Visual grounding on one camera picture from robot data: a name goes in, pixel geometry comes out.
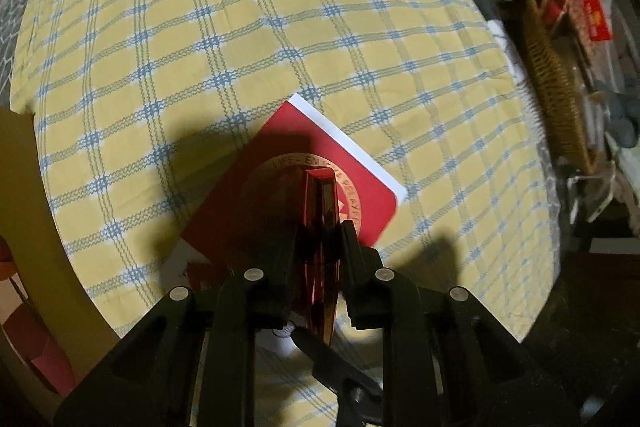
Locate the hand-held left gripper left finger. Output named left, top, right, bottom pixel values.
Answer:
left=52, top=221, right=302, bottom=427

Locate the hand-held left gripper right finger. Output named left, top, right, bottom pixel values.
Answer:
left=339, top=221, right=582, bottom=427

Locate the red translucent lid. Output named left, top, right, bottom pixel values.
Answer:
left=295, top=164, right=347, bottom=348

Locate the black metal tool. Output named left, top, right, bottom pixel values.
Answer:
left=292, top=326, right=389, bottom=427

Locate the red booklet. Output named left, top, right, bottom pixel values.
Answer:
left=179, top=93, right=408, bottom=274

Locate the yellow plaid cloth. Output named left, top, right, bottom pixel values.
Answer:
left=9, top=0, right=562, bottom=427

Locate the clear acrylic stand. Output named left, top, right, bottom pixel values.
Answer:
left=567, top=159, right=619, bottom=224

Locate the red paper packet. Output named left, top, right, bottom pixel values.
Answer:
left=0, top=299, right=77, bottom=402

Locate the cardboard box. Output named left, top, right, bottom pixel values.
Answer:
left=0, top=106, right=127, bottom=410

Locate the wicker basket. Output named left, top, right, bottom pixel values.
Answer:
left=522, top=0, right=609, bottom=176

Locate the red snack packet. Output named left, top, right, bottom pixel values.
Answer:
left=582, top=0, right=615, bottom=44

